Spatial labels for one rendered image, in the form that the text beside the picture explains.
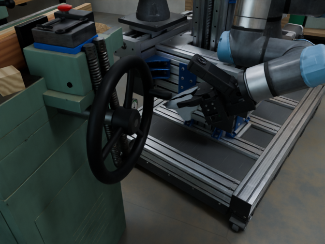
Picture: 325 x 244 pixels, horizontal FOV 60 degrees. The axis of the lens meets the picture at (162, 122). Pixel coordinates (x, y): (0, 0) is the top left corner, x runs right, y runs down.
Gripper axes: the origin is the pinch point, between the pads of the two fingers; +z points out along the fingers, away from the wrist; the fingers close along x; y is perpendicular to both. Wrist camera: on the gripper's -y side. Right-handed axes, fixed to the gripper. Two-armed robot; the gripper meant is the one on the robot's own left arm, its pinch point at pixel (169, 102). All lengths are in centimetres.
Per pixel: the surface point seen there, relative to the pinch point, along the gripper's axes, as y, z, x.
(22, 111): -17.0, 17.6, -22.2
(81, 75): -17.1, 6.5, -13.7
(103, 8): -45, 226, 328
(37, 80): -20.4, 15.9, -15.9
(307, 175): 99, -9, 76
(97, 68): -16.5, 5.0, -10.3
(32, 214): 4.5, 30.1, -29.3
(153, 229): 64, 50, 14
